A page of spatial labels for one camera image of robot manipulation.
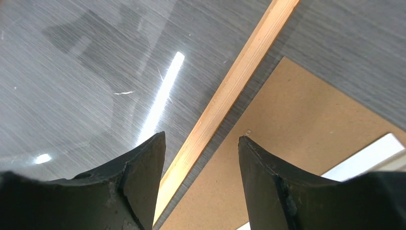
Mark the clear acrylic sheet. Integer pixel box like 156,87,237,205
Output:
0,0,305,230

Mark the brown backing board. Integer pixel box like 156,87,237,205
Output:
161,57,406,230

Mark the orange wooden picture frame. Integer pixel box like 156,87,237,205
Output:
153,0,299,226

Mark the illustrated photo print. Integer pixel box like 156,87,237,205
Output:
236,132,406,230

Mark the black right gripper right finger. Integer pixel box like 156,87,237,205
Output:
238,136,406,230

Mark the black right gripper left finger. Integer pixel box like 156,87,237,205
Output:
0,132,166,230

